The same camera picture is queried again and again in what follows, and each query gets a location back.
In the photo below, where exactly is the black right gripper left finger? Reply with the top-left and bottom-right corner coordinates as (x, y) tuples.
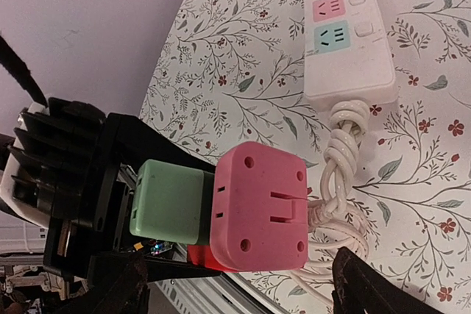
(58, 253), (147, 313)

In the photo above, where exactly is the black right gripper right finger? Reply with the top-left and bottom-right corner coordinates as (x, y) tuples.
(332, 247), (440, 314)

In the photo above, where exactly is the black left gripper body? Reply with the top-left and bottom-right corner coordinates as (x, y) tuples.
(43, 113), (216, 281)

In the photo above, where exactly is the red cube socket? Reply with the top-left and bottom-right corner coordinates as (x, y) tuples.
(187, 245), (226, 271)

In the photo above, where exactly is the green plug adapter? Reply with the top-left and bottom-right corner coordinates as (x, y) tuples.
(129, 160), (214, 246)

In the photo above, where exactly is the pink plug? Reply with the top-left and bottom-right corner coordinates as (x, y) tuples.
(209, 141), (308, 272)

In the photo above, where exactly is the white multicolour power strip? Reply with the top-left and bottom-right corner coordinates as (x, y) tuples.
(303, 0), (398, 112)

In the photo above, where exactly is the floral patterned table mat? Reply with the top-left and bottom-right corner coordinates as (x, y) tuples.
(141, 0), (470, 313)

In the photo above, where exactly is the pink coiled cable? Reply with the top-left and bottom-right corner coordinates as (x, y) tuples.
(290, 199), (371, 310)

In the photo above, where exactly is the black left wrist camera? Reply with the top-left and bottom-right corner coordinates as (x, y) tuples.
(1, 97), (106, 228)

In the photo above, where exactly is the aluminium front rail frame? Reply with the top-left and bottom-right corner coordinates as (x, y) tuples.
(0, 214), (295, 314)

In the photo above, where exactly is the white braided strip cable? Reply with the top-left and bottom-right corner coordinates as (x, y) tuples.
(307, 99), (370, 234)

